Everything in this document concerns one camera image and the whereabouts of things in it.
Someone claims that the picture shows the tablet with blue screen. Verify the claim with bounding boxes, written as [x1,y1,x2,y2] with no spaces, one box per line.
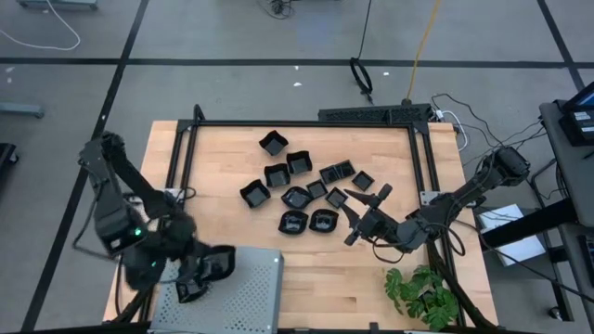
[559,81,594,112]

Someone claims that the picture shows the black perforated metal panel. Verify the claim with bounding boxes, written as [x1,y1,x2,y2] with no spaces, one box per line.
[317,102,435,125]

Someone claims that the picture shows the black desk support beam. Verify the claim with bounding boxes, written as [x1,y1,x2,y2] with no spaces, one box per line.
[480,197,579,250]

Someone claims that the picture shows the yellow hanging cable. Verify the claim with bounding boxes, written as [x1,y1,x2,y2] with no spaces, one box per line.
[405,0,442,104]

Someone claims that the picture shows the white floor cable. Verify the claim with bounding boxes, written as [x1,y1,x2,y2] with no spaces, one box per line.
[0,0,83,52]

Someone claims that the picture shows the white paper sheet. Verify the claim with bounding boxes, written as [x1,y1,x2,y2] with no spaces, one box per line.
[476,202,548,268]

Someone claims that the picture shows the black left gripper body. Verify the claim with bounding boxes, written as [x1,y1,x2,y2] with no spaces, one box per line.
[174,245,208,287]

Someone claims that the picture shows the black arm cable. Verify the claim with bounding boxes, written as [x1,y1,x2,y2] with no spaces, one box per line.
[370,217,468,265]
[71,183,123,262]

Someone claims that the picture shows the grey side desk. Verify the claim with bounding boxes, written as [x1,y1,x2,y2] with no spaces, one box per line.
[537,99,594,228]

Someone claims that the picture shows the grey table foot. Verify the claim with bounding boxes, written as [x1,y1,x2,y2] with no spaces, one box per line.
[0,101,46,120]
[16,0,99,11]

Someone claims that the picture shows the black hanging cable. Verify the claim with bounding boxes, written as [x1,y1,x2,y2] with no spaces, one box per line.
[348,0,375,106]

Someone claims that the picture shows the black cable bundle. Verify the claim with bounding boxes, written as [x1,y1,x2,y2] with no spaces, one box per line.
[257,0,298,20]

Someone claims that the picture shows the artificial green leafy plant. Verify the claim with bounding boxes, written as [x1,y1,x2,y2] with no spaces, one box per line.
[382,263,460,333]

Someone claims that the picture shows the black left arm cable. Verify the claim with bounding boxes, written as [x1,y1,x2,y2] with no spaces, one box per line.
[71,183,123,262]

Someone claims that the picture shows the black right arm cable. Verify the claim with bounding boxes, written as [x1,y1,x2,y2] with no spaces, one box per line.
[370,217,468,265]

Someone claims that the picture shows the black aluminium table frame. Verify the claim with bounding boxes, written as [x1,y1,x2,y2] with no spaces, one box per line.
[110,104,500,334]

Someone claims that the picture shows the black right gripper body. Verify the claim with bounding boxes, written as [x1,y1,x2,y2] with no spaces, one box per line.
[343,183,401,247]

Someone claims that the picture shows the white power cable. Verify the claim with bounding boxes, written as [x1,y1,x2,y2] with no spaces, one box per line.
[433,109,470,153]

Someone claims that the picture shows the black floor cable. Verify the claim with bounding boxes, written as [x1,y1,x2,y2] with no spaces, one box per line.
[430,92,549,168]

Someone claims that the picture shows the black electronic device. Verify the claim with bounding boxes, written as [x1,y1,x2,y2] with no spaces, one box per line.
[558,109,594,148]

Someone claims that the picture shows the grey perforated metal shelf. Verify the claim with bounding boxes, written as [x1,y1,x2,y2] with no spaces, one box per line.
[148,245,285,334]

